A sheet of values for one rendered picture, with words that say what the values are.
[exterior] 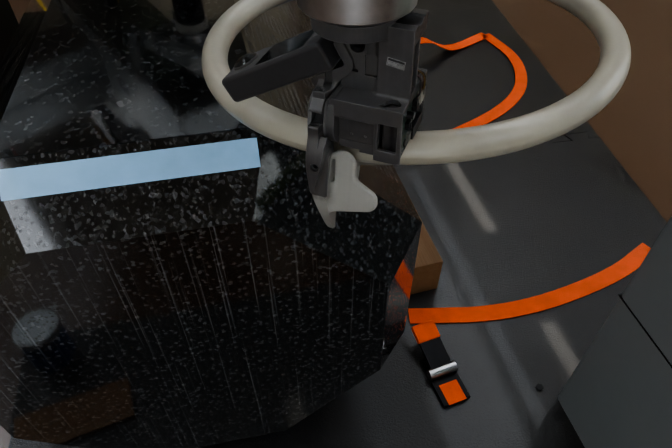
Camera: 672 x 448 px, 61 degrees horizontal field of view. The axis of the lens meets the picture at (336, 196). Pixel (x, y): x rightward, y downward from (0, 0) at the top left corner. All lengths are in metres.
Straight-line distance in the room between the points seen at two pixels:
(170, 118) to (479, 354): 1.00
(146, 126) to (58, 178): 0.12
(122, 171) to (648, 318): 0.87
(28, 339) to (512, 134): 0.72
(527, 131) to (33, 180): 0.57
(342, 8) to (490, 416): 1.15
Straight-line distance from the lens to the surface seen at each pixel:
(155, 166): 0.74
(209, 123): 0.75
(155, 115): 0.78
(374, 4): 0.40
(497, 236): 1.73
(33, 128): 0.82
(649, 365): 1.16
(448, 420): 1.40
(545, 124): 0.54
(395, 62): 0.44
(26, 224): 0.78
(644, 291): 1.10
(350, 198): 0.51
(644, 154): 2.21
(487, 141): 0.51
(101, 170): 0.75
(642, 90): 2.53
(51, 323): 0.90
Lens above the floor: 1.28
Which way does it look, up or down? 46 degrees down
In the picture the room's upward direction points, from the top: straight up
